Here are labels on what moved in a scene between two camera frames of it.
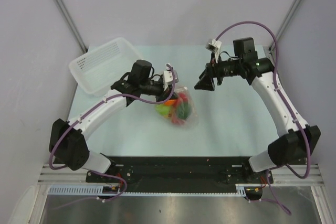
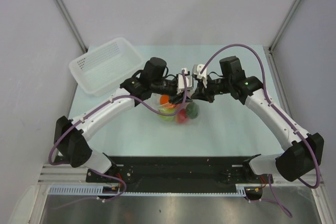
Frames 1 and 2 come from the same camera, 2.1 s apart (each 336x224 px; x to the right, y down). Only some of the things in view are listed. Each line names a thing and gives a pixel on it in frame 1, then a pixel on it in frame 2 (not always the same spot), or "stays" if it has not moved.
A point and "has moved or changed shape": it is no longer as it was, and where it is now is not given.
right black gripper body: x=222 y=69 -> x=214 y=87
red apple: x=184 y=97 has moved or changed shape
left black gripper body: x=158 y=91 -> x=175 y=98
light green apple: x=165 y=110 has moved or changed shape
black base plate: x=182 y=174 stays
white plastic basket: x=96 y=70 stays
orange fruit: x=170 y=102 has moved or changed shape
